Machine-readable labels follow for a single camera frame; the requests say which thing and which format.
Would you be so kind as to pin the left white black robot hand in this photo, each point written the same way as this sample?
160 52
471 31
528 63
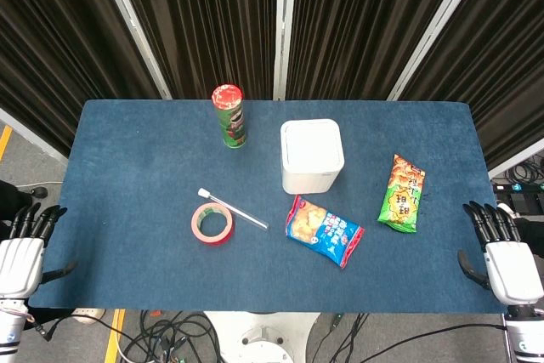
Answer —
19 254

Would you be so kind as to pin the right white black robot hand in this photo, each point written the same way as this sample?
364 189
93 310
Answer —
508 267

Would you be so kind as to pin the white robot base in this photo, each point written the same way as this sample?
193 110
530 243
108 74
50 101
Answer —
261 337

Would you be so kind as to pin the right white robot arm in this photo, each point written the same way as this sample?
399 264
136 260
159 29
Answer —
525 333

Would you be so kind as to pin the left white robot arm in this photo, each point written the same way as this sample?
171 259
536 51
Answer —
9 327

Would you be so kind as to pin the white square container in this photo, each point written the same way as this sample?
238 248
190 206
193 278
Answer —
311 154

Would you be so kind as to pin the green chips can red lid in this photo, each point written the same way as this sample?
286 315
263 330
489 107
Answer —
230 118

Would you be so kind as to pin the black caster wheel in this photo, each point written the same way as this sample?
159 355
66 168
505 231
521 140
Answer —
39 192

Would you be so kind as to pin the black power strip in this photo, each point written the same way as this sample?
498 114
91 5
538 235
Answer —
519 187

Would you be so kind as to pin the white shoe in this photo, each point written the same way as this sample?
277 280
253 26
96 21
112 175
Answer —
87 315

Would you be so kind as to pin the green orange snack bag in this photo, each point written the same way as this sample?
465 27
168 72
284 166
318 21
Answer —
401 195

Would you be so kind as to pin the blue table mat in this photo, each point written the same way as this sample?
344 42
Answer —
149 188

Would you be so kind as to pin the blue snack bag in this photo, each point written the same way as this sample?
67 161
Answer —
321 231

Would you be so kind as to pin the red adhesive tape roll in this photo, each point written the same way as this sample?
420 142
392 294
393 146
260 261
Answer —
212 222

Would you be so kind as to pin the black curtain panel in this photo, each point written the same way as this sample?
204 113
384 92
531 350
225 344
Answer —
497 52
64 48
361 18
200 18

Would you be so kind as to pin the clear tube white cap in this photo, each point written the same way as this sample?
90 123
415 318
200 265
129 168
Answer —
234 209

